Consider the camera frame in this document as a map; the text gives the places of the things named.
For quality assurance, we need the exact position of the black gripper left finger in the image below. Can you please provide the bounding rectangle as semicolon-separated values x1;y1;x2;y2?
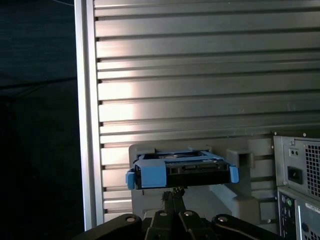
74;189;178;240

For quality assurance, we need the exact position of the hard disk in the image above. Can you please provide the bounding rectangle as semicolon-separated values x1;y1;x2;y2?
125;148;240;190

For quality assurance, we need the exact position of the grey power supply unit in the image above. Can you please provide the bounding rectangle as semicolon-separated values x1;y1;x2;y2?
273;136;320;201

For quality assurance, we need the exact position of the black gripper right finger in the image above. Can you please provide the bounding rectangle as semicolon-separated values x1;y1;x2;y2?
174;186;282;240

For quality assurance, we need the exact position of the black PC case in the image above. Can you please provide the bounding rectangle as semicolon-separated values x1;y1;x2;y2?
272;131;320;240

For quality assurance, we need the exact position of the grey parts rack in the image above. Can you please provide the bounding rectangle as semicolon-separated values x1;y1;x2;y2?
128;143;277;228

